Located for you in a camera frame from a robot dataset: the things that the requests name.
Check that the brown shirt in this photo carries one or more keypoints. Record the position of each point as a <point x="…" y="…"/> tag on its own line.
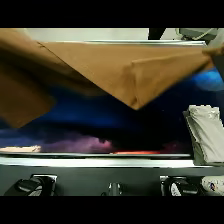
<point x="110" y="70"/>

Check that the person's legs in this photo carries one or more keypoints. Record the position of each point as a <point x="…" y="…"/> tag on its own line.
<point x="156" y="33"/>

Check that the light grey garment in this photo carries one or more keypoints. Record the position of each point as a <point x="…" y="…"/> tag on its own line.
<point x="210" y="133"/>

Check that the grey chair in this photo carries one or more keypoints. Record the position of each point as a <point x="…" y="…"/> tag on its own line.
<point x="196" y="33"/>

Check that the silver frame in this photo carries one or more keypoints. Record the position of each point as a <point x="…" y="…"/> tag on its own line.
<point x="100" y="162"/>

